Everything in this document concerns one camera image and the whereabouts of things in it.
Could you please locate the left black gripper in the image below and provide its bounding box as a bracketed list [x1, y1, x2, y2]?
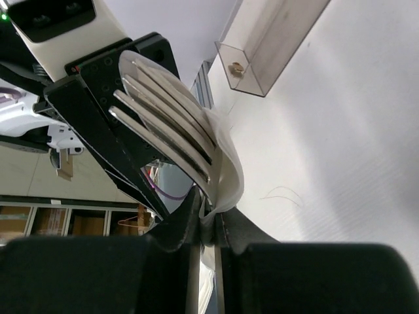
[44, 32, 179, 219]

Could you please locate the clear smoky plastic box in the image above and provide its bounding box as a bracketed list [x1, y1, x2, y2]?
[215, 0, 330, 97]

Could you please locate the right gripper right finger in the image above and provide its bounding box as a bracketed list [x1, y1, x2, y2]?
[214, 209, 418, 313]

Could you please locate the small beige object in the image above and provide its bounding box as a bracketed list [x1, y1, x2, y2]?
[228, 62, 245, 79]

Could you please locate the black handled steel fork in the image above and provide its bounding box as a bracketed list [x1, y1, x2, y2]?
[108, 60, 219, 205]

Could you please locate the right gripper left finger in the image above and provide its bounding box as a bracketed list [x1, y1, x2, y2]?
[1, 188, 202, 313]

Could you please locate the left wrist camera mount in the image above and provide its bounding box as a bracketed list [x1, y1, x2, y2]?
[2, 1, 128, 82]

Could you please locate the white paper napkin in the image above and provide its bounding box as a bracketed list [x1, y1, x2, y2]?
[198, 108, 244, 313]

